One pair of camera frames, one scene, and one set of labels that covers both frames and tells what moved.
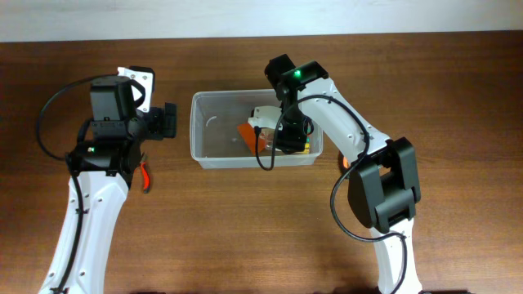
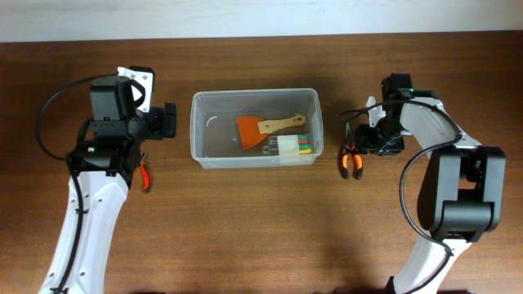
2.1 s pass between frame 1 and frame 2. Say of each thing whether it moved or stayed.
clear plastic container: stayed
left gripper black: stayed
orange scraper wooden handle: moved
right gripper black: moved
